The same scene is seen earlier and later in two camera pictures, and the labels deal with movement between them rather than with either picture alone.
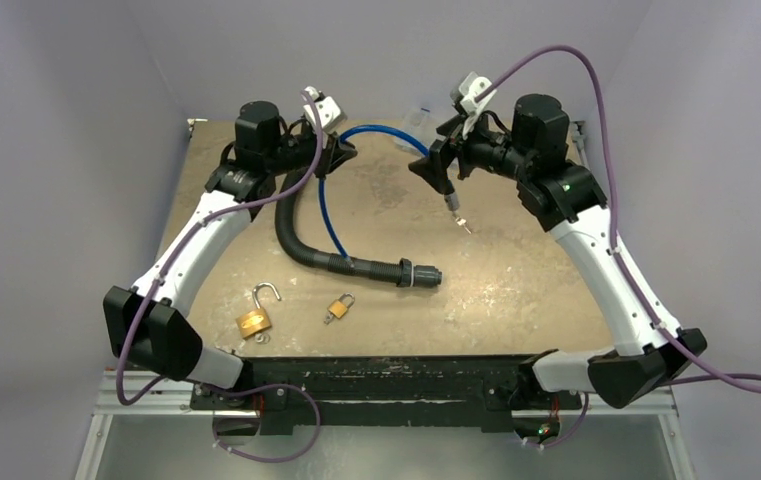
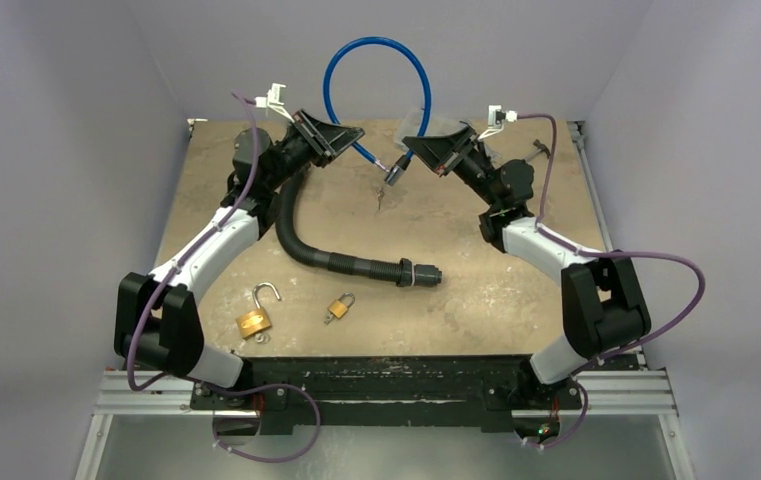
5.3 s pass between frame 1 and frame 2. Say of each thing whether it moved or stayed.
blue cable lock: moved
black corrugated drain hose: stayed
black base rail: stayed
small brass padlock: stayed
